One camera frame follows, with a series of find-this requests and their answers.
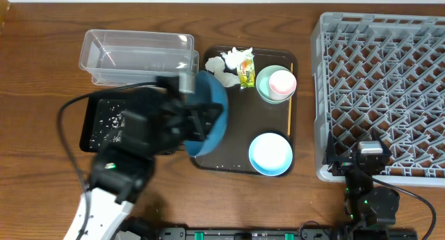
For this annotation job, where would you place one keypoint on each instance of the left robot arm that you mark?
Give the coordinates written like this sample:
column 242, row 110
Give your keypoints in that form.
column 110, row 191

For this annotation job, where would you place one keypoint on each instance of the grey dishwasher rack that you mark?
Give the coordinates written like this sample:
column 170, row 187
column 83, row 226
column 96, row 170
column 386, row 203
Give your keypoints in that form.
column 381, row 74

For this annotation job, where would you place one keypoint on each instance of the pink cup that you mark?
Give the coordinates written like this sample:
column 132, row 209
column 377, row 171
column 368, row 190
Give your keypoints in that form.
column 282, row 84

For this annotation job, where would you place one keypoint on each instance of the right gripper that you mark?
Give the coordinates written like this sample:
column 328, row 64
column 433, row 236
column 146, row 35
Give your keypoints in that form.
column 343, row 163

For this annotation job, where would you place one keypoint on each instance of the crumpled white tissue top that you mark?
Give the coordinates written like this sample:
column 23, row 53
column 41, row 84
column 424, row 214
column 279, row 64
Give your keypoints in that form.
column 235, row 57

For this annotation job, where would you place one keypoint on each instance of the green bowl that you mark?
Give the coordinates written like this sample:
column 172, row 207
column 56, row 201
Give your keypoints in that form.
column 262, row 83

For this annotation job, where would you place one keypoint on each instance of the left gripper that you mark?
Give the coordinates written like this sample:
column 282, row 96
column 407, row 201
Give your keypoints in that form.
column 194, row 116

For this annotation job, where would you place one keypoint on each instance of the pile of rice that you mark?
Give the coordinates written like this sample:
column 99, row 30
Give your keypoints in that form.
column 109, row 118

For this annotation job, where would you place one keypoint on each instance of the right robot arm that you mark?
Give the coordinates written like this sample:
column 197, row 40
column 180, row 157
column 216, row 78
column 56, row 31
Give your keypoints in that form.
column 372, row 209

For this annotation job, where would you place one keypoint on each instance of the dark brown serving tray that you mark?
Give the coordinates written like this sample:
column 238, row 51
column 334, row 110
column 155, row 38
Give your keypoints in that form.
column 249, row 116

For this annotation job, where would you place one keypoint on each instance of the dark blue plate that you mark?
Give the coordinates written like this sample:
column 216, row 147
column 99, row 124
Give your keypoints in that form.
column 208, row 90

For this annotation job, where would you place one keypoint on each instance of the crumpled white tissue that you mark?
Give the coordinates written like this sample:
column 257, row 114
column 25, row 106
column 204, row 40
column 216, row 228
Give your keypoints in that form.
column 235, row 57
column 216, row 65

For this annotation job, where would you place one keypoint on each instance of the yellow green snack wrapper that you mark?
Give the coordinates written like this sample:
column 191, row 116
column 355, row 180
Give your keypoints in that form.
column 246, row 73

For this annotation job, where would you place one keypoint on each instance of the white light-blue small bowl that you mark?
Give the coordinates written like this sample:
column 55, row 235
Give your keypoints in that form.
column 270, row 154

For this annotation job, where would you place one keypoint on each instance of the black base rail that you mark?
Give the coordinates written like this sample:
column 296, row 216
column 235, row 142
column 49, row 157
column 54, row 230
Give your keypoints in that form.
column 136, row 229

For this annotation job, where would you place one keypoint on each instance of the wooden chopstick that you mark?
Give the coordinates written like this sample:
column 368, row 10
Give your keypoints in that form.
column 290, row 108

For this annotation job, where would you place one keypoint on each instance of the clear plastic bin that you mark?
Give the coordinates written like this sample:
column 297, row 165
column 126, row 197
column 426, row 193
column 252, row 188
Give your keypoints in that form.
column 119, row 58

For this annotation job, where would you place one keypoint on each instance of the crumpled white tissue left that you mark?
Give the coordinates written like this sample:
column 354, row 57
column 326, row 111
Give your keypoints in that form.
column 216, row 65

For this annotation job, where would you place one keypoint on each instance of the black waste tray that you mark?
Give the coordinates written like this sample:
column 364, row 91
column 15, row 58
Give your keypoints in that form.
column 142, row 118

